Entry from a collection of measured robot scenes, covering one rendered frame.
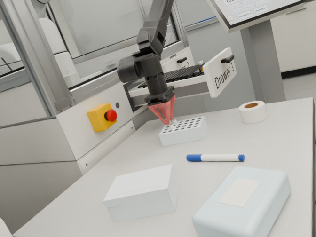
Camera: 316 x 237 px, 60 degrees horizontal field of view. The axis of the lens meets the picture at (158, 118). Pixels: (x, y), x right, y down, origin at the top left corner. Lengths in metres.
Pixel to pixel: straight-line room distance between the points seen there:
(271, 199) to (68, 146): 0.58
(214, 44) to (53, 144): 2.08
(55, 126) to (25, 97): 0.12
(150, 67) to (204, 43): 1.97
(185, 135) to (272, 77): 1.33
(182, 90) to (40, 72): 0.45
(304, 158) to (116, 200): 0.36
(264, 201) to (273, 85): 1.65
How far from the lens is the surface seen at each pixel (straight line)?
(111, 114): 0.85
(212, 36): 2.69
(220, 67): 0.98
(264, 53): 1.98
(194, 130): 0.75
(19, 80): 0.87
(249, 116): 0.78
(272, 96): 2.04
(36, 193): 1.12
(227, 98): 2.81
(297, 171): 0.56
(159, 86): 0.79
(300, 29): 3.86
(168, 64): 1.33
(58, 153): 0.89
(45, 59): 0.83
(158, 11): 0.87
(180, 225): 0.49
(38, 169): 1.02
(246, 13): 1.84
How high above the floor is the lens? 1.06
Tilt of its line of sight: 16 degrees down
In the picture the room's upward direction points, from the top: 19 degrees counter-clockwise
